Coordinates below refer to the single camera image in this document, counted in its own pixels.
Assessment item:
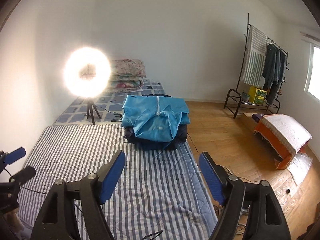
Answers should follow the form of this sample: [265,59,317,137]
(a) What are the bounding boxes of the yellow box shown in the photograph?
[248,86,267,105]

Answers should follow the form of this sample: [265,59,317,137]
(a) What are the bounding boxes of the ring light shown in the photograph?
[63,47,111,99]

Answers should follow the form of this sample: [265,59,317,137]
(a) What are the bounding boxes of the blue work garment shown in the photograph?
[121,95,190,142]

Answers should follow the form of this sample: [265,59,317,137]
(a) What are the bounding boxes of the window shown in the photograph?
[300,32,319,101]

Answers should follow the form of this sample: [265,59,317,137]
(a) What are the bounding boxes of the striped cloth on rack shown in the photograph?
[241,25,268,87]

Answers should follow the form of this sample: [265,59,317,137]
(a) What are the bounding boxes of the black tripod stand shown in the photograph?
[85,99,101,125]

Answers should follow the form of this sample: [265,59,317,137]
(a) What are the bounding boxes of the stack of folded dark clothes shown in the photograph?
[121,94,190,151]

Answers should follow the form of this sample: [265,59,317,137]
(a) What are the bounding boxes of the striped blue white quilt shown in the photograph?
[16,122,220,240]

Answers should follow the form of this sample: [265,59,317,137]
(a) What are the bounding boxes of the orange box with white cover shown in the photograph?
[254,114,312,170]

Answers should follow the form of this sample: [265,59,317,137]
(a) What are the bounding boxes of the black clothes rack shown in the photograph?
[223,15,289,118]

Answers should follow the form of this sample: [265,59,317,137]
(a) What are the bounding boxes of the dark hanging clothes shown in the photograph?
[262,44,287,105]

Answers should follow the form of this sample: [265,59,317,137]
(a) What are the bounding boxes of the left hand white glove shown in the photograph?
[4,208,24,232]

